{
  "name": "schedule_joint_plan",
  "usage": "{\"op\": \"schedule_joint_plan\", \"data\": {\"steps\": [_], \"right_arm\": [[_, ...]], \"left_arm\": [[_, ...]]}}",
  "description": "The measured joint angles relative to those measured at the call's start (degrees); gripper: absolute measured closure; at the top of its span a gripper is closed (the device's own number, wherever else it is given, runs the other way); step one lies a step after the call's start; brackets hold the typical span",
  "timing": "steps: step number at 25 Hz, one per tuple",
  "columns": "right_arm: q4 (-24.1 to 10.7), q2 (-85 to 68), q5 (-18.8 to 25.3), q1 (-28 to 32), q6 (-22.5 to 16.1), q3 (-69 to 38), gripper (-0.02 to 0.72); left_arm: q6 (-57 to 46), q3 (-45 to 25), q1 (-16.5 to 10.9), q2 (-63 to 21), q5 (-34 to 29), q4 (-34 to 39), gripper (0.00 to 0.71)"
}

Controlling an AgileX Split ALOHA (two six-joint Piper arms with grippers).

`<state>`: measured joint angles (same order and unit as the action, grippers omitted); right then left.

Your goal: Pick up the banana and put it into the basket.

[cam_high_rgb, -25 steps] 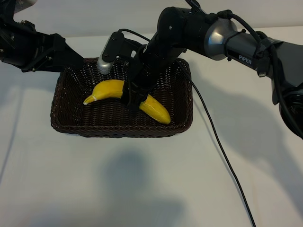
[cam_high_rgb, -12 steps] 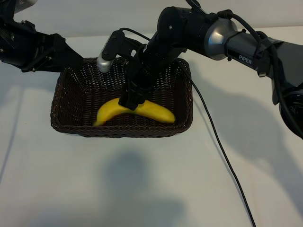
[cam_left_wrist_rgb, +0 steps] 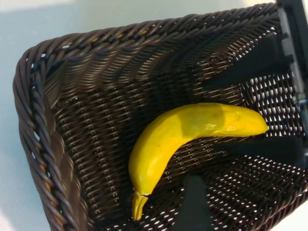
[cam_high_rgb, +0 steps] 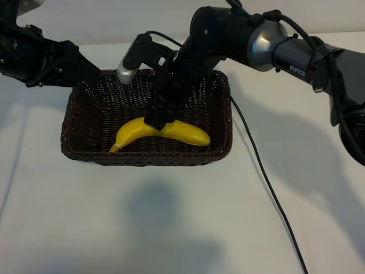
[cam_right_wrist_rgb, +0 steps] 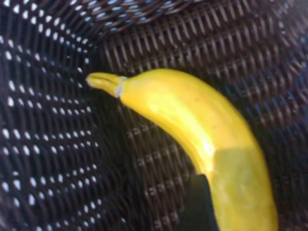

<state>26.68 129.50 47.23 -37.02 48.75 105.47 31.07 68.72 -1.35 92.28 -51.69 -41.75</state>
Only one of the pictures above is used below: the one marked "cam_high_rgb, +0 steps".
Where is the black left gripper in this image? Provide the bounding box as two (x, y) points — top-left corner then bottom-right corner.
(0, 24), (102, 88)

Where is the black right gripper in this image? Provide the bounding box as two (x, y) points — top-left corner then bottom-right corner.
(143, 37), (226, 132)

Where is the yellow banana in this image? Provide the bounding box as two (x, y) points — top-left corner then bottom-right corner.
(108, 116), (212, 153)

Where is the dark brown wicker basket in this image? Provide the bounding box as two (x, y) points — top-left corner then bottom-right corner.
(60, 68), (233, 168)

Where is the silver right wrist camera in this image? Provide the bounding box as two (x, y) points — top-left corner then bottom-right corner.
(116, 32), (175, 85)

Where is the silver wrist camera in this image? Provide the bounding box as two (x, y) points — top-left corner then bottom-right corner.
(15, 0), (46, 15)
(116, 32), (175, 85)

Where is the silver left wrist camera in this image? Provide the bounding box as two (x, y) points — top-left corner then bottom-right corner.
(15, 0), (46, 15)

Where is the long black cable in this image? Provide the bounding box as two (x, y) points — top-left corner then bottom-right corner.
(227, 95), (310, 274)

